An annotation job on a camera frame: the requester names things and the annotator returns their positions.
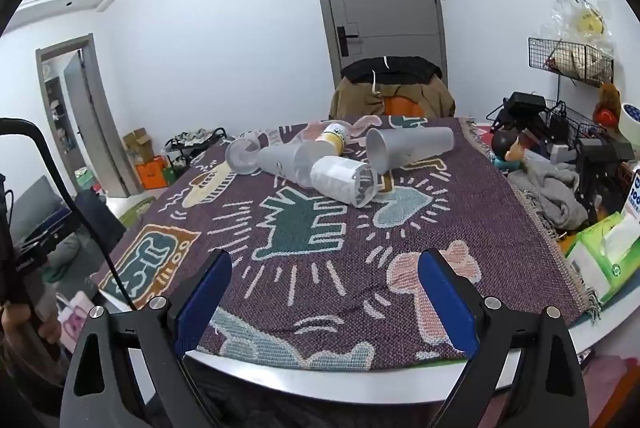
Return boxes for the grey doorway frame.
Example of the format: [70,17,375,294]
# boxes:
[34,33,142,200]

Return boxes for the yellow label cup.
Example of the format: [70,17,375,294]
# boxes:
[319,121,351,157]

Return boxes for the person's left hand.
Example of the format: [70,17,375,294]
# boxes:
[0,301,62,346]

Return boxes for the black wire basket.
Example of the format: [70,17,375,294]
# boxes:
[544,100,607,140]

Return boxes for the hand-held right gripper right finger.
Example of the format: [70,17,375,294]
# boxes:
[417,249,584,428]

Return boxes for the brown cardboard box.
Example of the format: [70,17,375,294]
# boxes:
[123,129,154,165]

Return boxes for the green tissue box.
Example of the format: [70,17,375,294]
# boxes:
[564,210,640,305]

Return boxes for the clear plastic bag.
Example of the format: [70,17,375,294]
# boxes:
[541,0,614,55]

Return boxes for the white textured plastic cup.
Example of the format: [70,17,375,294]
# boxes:
[310,155,377,209]

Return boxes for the blue and white box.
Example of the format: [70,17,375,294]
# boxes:
[622,162,640,220]

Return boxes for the clear plastic cup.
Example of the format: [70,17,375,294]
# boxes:
[224,137,262,175]

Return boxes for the pink bag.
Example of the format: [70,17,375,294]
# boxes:
[56,289,92,340]

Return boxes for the orange box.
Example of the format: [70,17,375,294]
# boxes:
[138,156,169,190]

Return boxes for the black-haired doll figure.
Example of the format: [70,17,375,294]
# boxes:
[489,130,527,172]

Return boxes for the purple printed blanket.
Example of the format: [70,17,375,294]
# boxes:
[90,115,603,371]

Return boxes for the brown plush toy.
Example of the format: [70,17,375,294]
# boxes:
[593,81,622,124]

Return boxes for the black shoe rack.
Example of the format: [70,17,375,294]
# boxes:
[164,127,229,182]

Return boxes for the orange chair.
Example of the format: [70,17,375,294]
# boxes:
[381,95,426,117]

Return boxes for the black wire shelf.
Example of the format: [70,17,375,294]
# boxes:
[528,37,615,88]

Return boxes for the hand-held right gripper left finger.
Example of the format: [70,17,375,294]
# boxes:
[60,248,233,428]

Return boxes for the black door handle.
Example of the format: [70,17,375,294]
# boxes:
[336,26,360,57]

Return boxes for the black bag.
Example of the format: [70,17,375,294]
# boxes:
[74,189,127,260]

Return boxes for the large frosted plastic cup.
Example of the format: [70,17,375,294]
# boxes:
[366,126,455,172]

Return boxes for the black cable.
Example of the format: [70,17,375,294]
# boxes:
[0,117,138,311]

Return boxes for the brown jacket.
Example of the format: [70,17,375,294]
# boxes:
[329,76,456,119]

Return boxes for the black equipment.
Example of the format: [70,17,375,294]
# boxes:
[574,137,637,220]

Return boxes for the black jacket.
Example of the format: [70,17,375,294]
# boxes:
[341,56,444,85]

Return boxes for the grey door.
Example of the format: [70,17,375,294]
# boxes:
[305,0,449,90]

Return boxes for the grey cloth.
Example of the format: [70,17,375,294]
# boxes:
[507,159,592,230]

